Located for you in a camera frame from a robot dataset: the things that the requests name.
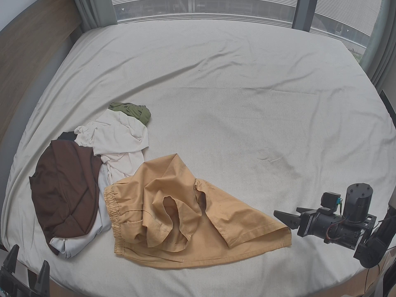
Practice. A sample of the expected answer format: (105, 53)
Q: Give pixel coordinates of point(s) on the pale grey garment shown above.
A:
(77, 243)

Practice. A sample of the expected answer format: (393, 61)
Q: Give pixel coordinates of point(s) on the green garment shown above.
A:
(136, 110)

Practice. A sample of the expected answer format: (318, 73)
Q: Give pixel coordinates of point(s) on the tan shorts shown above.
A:
(216, 215)

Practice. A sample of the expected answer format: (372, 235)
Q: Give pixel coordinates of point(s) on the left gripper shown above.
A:
(15, 285)

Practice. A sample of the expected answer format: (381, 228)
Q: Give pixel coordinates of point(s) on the white garment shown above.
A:
(120, 141)

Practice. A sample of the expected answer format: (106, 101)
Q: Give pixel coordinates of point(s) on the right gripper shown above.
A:
(328, 226)

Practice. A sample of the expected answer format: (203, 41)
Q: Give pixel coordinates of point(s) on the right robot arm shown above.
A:
(368, 224)

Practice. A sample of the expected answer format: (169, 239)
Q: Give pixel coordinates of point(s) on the brown garment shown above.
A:
(65, 184)

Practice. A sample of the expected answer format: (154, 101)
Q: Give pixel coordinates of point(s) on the grey-green curtain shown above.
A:
(89, 2)
(381, 42)

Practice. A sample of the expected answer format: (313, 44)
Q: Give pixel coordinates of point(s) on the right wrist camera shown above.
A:
(330, 201)

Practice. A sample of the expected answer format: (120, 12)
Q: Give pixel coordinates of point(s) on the bed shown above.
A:
(235, 110)

